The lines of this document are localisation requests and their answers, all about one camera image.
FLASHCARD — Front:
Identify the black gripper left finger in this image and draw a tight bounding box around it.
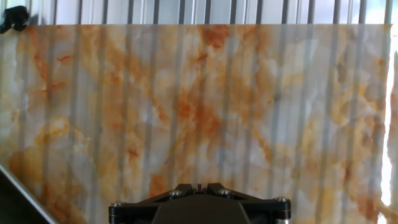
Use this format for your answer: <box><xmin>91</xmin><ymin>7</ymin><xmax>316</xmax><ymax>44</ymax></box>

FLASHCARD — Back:
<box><xmin>108</xmin><ymin>182</ymin><xmax>200</xmax><ymax>224</ymax></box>

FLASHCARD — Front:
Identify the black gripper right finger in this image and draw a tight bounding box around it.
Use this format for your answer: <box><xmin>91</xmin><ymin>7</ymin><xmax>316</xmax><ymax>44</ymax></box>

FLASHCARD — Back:
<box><xmin>198</xmin><ymin>182</ymin><xmax>292</xmax><ymax>224</ymax></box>

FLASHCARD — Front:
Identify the orange marble pattern sheet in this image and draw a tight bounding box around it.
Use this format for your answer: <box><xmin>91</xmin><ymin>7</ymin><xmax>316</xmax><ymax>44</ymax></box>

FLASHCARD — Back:
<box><xmin>0</xmin><ymin>23</ymin><xmax>398</xmax><ymax>224</ymax></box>

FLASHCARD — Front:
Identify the small black knobbly object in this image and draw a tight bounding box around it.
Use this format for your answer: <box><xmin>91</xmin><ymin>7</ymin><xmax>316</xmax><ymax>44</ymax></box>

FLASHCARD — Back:
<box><xmin>0</xmin><ymin>5</ymin><xmax>31</xmax><ymax>34</ymax></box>

